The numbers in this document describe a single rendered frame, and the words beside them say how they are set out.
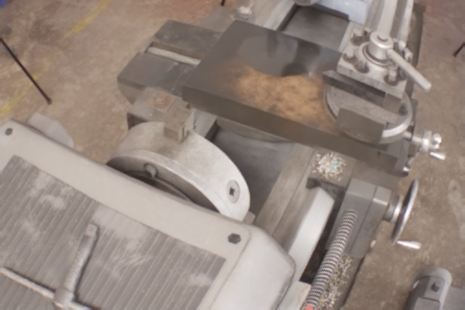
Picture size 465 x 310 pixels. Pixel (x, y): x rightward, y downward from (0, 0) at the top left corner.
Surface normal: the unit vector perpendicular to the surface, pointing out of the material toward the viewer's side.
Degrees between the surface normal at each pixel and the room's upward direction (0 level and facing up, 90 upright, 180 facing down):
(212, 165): 33
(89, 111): 0
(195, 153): 19
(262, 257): 45
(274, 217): 0
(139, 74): 0
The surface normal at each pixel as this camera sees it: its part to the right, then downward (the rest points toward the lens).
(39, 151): 0.06, -0.71
